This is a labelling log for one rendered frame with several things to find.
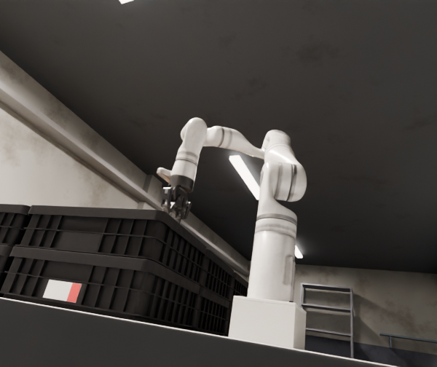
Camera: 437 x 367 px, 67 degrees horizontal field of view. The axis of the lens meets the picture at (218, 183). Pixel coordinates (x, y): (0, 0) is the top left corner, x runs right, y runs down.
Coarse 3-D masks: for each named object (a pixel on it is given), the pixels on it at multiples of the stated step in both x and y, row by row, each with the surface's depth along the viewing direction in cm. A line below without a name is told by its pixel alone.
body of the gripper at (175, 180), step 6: (174, 180) 98; (180, 180) 98; (186, 180) 98; (192, 180) 100; (174, 186) 97; (180, 186) 98; (186, 186) 98; (192, 186) 100; (174, 192) 96; (180, 192) 99; (186, 192) 102; (174, 198) 97; (186, 198) 102; (180, 204) 99
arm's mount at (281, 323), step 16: (240, 304) 65; (256, 304) 63; (272, 304) 62; (288, 304) 61; (240, 320) 63; (256, 320) 62; (272, 320) 61; (288, 320) 60; (304, 320) 69; (240, 336) 62; (256, 336) 61; (272, 336) 60; (288, 336) 59; (304, 336) 68
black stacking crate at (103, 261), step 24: (24, 264) 78; (48, 264) 76; (72, 264) 74; (96, 264) 70; (120, 264) 69; (144, 264) 67; (24, 288) 75; (96, 288) 69; (120, 288) 67; (144, 288) 67; (168, 288) 76; (192, 288) 86; (96, 312) 67; (120, 312) 64; (144, 312) 67; (168, 312) 76
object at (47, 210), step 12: (96, 216) 76; (108, 216) 75; (120, 216) 74; (132, 216) 73; (144, 216) 72; (156, 216) 71; (168, 216) 74; (180, 228) 79; (192, 240) 86; (204, 252) 94
